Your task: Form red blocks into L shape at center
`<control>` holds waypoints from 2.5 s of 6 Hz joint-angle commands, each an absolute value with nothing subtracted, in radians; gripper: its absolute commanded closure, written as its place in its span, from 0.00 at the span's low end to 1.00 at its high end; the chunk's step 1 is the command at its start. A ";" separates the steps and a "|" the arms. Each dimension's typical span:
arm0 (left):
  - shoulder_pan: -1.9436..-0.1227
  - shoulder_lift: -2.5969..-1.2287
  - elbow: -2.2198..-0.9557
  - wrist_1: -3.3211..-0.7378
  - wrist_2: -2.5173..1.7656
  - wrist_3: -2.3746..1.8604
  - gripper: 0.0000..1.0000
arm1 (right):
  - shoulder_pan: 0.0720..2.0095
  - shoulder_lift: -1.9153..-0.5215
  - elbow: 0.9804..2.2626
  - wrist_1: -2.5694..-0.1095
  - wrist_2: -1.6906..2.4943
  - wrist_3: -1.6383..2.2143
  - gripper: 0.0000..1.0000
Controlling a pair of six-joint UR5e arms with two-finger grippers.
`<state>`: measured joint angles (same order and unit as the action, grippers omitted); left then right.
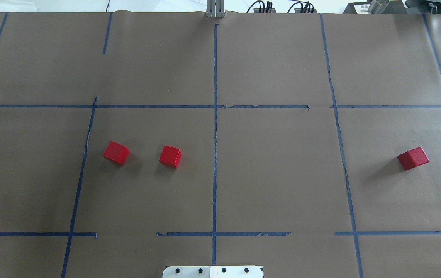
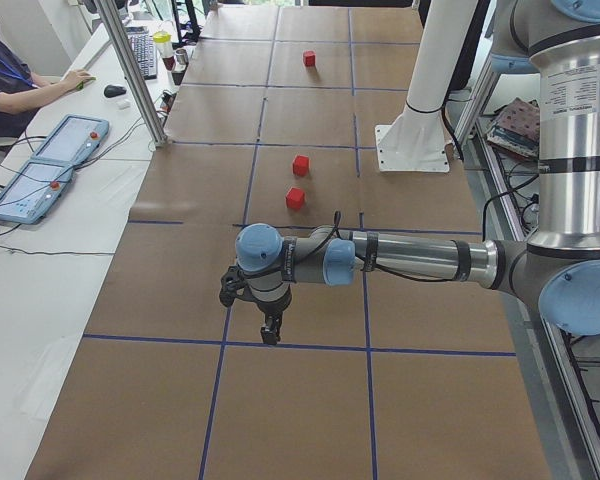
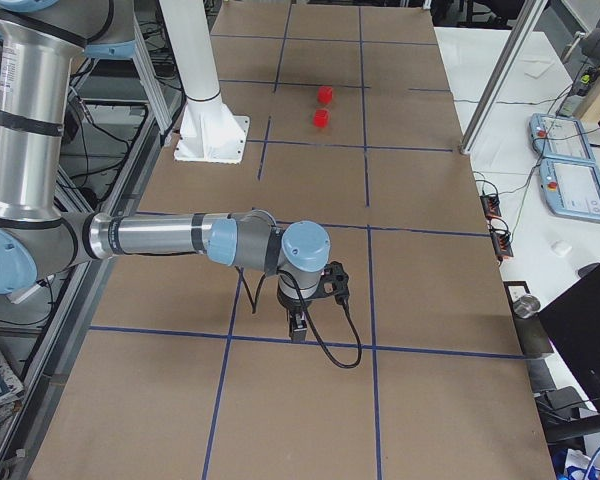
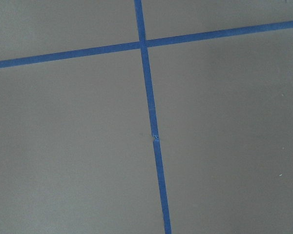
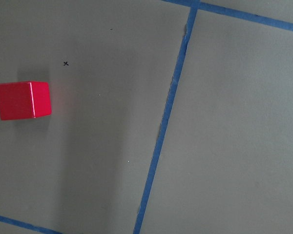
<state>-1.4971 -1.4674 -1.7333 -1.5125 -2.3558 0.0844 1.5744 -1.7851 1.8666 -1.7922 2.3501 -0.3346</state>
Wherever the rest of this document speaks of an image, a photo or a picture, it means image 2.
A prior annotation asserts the black computer mouse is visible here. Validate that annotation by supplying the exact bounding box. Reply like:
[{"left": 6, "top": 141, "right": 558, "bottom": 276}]
[{"left": 103, "top": 84, "right": 126, "bottom": 98}]

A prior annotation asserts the black keyboard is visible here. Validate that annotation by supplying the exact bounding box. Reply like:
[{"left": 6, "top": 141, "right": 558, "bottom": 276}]
[{"left": 126, "top": 26, "right": 157, "bottom": 80}]

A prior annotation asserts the lower blue teach pendant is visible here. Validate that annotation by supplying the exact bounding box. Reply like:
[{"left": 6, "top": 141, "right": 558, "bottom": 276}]
[{"left": 0, "top": 160, "right": 74, "bottom": 225}]

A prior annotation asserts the aluminium frame post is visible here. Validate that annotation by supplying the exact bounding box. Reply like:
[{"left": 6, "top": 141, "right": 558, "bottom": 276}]
[{"left": 94, "top": 0, "right": 167, "bottom": 147}]

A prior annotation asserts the stack of books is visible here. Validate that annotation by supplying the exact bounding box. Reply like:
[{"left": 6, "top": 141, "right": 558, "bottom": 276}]
[{"left": 486, "top": 98, "right": 540, "bottom": 158}]

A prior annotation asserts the red cube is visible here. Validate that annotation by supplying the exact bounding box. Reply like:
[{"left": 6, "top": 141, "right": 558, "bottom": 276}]
[
  {"left": 302, "top": 50, "right": 316, "bottom": 67},
  {"left": 285, "top": 187, "right": 306, "bottom": 211},
  {"left": 292, "top": 155, "right": 310, "bottom": 177}
]

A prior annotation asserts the blue teach pendant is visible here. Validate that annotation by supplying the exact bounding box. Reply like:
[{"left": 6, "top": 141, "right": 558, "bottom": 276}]
[
  {"left": 0, "top": 160, "right": 74, "bottom": 225},
  {"left": 32, "top": 115, "right": 110, "bottom": 166}
]

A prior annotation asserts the upper blue teach pendant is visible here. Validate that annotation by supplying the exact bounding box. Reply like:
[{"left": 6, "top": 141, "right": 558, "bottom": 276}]
[{"left": 32, "top": 115, "right": 110, "bottom": 166}]

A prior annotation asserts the brown paper table cover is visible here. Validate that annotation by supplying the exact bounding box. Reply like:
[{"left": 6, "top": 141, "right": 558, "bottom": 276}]
[{"left": 27, "top": 6, "right": 551, "bottom": 479}]

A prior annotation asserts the steel cup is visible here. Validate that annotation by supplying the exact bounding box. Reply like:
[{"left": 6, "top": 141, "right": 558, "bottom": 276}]
[{"left": 173, "top": 48, "right": 189, "bottom": 73}]

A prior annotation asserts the white camera post with base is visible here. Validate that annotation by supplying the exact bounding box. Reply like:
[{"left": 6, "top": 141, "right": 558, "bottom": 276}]
[{"left": 375, "top": 0, "right": 484, "bottom": 173}]

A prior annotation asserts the seated person dark shirt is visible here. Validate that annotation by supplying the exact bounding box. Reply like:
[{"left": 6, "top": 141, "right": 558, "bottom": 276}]
[{"left": 0, "top": 40, "right": 94, "bottom": 138}]

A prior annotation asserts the yellow lid bottle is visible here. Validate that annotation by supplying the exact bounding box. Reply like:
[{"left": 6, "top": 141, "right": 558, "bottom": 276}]
[{"left": 152, "top": 30, "right": 175, "bottom": 71}]

